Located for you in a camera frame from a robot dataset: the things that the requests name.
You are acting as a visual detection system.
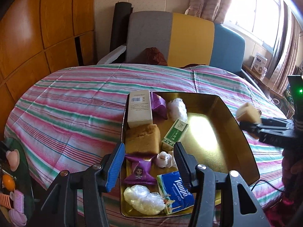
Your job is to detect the yellow sponge block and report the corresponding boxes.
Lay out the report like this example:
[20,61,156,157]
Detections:
[236,103,261,124]

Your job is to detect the blue Tempo tissue pack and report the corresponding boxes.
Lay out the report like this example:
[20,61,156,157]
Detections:
[157,171,195,215]

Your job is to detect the small white toy figure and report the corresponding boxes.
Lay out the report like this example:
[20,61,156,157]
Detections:
[154,151,177,168]

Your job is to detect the green white small box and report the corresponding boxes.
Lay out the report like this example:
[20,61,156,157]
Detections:
[162,119,189,152]

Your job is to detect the white plastic bag wad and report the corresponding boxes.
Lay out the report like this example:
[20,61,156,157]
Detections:
[167,98,188,122]

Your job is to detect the wooden side shelf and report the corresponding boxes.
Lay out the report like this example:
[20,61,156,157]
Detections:
[242,65,294,112]

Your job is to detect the purple snack packet near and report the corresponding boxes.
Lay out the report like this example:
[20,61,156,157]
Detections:
[123,154,157,185]

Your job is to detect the purple snack packet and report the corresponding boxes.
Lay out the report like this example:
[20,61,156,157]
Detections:
[123,154,157,185]
[150,92,167,119]

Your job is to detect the white plastic bag near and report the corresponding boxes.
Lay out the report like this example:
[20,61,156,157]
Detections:
[123,184,165,216]

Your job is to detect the gold metal tray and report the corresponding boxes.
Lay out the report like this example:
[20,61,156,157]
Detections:
[120,92,260,218]

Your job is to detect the white box on shelf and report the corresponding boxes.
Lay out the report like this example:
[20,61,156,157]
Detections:
[250,53,268,75]

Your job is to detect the brown sponge block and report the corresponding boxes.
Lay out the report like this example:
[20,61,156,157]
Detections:
[125,124,161,155]

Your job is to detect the striped bed sheet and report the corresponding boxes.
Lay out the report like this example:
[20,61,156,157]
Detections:
[4,63,288,227]

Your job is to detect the beige cardboard box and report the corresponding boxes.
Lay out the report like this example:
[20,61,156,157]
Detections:
[127,90,152,128]

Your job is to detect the purple snack packet far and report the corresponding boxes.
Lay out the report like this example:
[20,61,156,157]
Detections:
[150,92,167,119]

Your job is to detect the pink heart-shaped object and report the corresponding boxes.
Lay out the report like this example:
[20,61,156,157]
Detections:
[6,149,20,172]

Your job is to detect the orange round toy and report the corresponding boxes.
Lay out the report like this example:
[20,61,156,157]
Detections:
[2,174,15,192]

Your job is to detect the pink comb items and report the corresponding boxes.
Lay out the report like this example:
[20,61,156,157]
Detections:
[1,190,27,226]

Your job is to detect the grey yellow blue headboard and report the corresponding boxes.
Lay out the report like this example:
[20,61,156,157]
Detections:
[126,11,245,75]

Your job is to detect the white pillow edge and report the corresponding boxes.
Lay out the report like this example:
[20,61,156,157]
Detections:
[97,45,127,65]

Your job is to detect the dark red cloth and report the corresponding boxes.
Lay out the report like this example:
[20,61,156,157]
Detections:
[143,47,168,66]

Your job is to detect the black rolled mat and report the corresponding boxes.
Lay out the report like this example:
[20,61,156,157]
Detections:
[110,2,133,52]

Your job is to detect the wooden wardrobe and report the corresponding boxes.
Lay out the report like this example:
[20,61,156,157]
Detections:
[0,0,98,143]

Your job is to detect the black cable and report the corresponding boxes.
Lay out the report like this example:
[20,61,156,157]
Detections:
[251,179,286,193]

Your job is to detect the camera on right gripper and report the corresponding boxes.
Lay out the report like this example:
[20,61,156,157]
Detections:
[288,75,303,124]

